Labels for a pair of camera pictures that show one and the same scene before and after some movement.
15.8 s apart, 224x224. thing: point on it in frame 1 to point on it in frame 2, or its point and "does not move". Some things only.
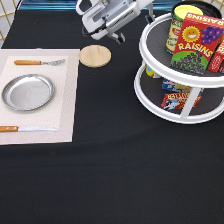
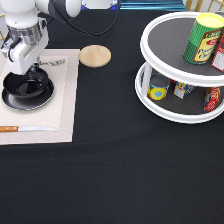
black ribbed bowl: x=206 y=8 to x=30 y=84
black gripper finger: x=118 y=37 to x=36 y=65
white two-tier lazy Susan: x=181 y=78 does not move
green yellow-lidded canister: x=179 y=14 to x=202 y=37
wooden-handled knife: x=27 y=129 does not move
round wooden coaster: x=93 y=56 does not move
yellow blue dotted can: x=149 y=71 to x=158 y=86
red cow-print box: x=177 y=100 to x=211 y=100
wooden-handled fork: x=38 y=62 does not move
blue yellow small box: x=174 y=86 does not move
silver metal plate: x=27 y=92 does not move
